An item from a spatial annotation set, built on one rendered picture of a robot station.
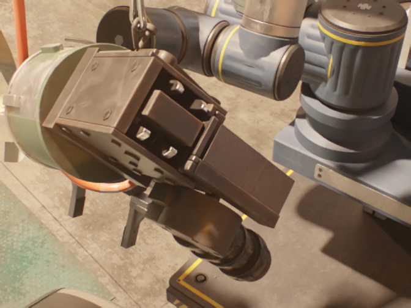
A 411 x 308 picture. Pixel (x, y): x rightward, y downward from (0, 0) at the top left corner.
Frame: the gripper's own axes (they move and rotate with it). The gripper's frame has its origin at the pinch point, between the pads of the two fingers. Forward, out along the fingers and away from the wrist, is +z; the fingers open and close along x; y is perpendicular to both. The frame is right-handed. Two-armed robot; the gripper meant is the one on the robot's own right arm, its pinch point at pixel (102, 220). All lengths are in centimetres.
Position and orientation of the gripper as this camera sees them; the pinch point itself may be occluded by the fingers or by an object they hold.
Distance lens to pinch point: 113.4
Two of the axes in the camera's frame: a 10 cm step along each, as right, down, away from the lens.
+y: 5.4, -1.4, 8.3
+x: -8.1, -3.6, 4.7
